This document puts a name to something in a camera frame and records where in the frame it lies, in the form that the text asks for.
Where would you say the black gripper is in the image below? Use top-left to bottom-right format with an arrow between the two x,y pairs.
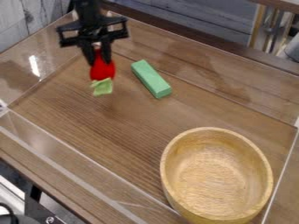
56,16 -> 128,66

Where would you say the red plush strawberry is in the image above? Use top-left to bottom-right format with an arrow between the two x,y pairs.
89,49 -> 116,96

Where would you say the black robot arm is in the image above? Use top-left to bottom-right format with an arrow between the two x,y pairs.
56,0 -> 128,66

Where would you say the green rectangular block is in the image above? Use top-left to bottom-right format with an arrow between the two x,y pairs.
131,59 -> 172,99

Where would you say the wooden bowl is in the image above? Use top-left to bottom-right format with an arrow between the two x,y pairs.
160,127 -> 274,224

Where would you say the gold metal chair frame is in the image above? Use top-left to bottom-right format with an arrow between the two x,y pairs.
248,0 -> 299,54

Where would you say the black cable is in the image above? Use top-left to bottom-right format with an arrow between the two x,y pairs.
0,200 -> 19,224

